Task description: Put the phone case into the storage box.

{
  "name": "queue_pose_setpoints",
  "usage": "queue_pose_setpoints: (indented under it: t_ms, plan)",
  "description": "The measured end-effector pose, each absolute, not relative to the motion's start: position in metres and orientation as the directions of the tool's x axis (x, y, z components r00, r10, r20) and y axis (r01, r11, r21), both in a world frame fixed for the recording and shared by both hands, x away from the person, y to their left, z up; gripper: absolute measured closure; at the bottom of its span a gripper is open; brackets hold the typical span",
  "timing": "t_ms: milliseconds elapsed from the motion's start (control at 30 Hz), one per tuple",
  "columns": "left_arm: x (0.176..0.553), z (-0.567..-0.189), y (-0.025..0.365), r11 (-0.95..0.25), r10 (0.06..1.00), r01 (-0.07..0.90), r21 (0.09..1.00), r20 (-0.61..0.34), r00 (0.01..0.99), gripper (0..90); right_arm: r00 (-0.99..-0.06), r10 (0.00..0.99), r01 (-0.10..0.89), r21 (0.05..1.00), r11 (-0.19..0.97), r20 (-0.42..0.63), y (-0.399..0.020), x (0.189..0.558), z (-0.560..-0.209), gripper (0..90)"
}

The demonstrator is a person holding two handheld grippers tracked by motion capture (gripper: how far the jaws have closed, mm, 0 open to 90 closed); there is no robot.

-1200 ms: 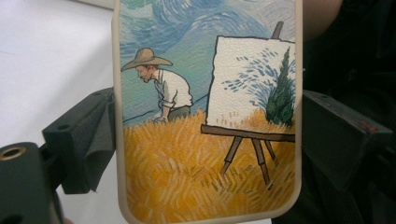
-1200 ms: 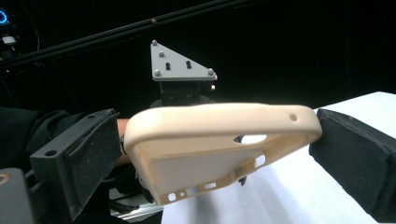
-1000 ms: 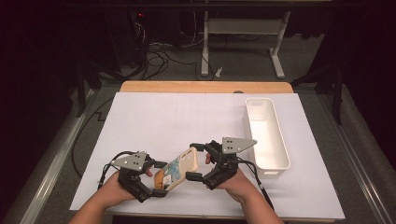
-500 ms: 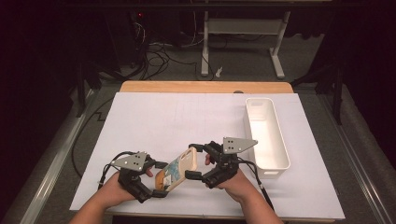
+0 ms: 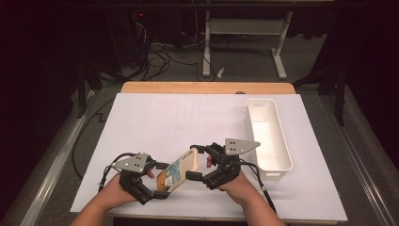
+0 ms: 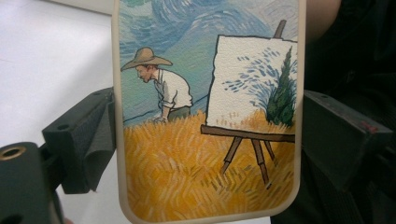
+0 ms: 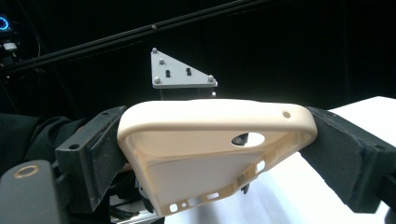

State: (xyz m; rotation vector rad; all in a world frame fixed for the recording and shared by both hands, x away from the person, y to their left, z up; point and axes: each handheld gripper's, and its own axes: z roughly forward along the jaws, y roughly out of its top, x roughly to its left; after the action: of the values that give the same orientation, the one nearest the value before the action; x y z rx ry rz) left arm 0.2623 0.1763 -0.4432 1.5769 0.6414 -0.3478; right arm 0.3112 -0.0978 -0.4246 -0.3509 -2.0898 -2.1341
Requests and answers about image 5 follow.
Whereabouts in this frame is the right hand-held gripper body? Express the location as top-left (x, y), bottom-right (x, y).
top-left (201, 137), bottom-right (262, 191)

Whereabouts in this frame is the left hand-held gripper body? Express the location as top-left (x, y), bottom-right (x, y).
top-left (111, 152), bottom-right (158, 205)

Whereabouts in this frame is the orange and white packet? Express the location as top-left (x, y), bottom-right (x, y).
top-left (155, 147), bottom-right (200, 193)

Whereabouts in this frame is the white plastic bin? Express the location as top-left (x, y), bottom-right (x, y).
top-left (247, 98), bottom-right (294, 182)

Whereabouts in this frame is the person's right hand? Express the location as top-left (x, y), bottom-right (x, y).
top-left (205, 155), bottom-right (267, 206)

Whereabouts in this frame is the person's left hand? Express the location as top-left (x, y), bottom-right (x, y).
top-left (102, 168), bottom-right (156, 212)

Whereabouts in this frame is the white table sheet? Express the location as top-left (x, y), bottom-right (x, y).
top-left (70, 92), bottom-right (348, 222)

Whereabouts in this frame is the black metal stand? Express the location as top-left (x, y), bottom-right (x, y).
top-left (74, 59), bottom-right (104, 120)
top-left (293, 62), bottom-right (349, 127)

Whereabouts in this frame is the dark computer tower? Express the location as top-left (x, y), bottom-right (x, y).
top-left (104, 10), bottom-right (149, 73)

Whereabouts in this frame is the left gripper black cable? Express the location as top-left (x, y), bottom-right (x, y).
top-left (98, 152), bottom-right (139, 193)

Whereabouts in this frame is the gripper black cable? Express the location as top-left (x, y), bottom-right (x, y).
top-left (239, 159), bottom-right (278, 215)
top-left (98, 152), bottom-right (139, 193)

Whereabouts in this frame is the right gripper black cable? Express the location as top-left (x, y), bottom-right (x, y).
top-left (239, 159), bottom-right (278, 215)

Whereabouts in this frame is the black cable on floor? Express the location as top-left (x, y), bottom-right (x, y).
top-left (71, 97), bottom-right (117, 181)

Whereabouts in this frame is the aluminium floor rail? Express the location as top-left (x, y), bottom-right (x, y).
top-left (319, 93), bottom-right (399, 226)
top-left (18, 89), bottom-right (97, 226)

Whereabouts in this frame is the tangle of floor cables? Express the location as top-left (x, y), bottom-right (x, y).
top-left (131, 22), bottom-right (217, 82)

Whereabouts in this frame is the white hanging cable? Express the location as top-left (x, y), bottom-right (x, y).
top-left (193, 10), bottom-right (200, 45)

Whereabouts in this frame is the white metal stand frame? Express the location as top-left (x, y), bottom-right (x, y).
top-left (201, 10), bottom-right (295, 80)

